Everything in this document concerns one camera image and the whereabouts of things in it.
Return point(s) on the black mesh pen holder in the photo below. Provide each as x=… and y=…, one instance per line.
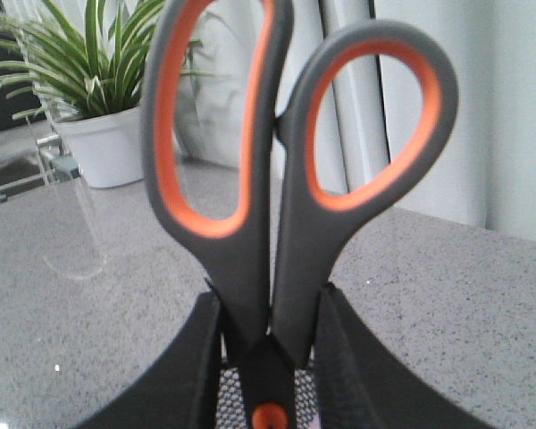
x=230, y=412

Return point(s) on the clear acrylic stand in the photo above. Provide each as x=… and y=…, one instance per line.
x=34, y=155

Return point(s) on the pink highlighter pen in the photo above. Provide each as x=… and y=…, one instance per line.
x=309, y=420

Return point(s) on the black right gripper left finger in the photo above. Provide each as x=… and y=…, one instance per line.
x=180, y=389

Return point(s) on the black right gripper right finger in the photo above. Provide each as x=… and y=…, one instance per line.
x=360, y=384

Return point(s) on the green spider plant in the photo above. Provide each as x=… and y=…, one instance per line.
x=84, y=73

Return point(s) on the grey curtain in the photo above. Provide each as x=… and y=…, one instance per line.
x=486, y=173

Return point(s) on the grey and orange scissors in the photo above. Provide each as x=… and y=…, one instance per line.
x=268, y=260

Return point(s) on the white plant pot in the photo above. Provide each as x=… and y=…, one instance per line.
x=106, y=148

